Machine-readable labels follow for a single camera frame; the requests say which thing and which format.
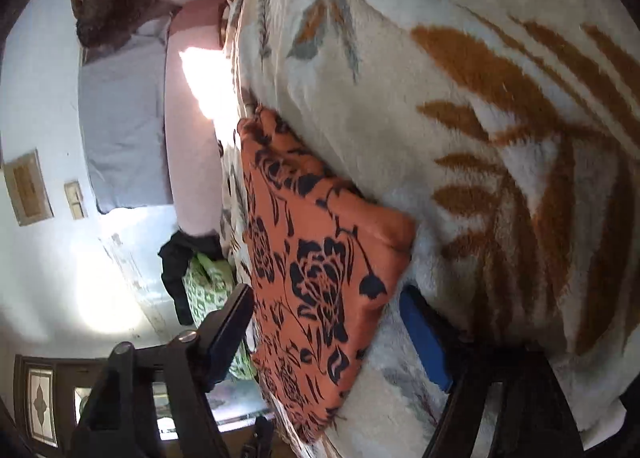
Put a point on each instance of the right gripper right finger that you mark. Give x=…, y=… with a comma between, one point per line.
x=534, y=419

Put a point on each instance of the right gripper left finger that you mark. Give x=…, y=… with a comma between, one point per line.
x=217, y=339

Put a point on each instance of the orange black floral blouse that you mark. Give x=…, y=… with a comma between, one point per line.
x=325, y=262

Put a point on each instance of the wooden stained glass door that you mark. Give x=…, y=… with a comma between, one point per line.
x=120, y=418

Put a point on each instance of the green white checkered pillow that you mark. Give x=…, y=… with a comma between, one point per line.
x=208, y=286

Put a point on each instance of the black garment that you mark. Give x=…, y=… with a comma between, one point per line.
x=176, y=256

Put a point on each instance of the pink quilted bed cover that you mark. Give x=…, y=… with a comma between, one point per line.
x=201, y=112

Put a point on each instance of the grey blue pillow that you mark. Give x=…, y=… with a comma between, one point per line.
x=121, y=109

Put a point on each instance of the leaf pattern fleece blanket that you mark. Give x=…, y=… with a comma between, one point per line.
x=508, y=130

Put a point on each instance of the brown furry cushion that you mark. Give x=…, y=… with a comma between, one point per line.
x=101, y=23

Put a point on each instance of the beige wall switch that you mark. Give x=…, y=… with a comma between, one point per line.
x=75, y=200

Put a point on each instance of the beige wall picture frame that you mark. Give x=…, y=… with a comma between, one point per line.
x=27, y=192

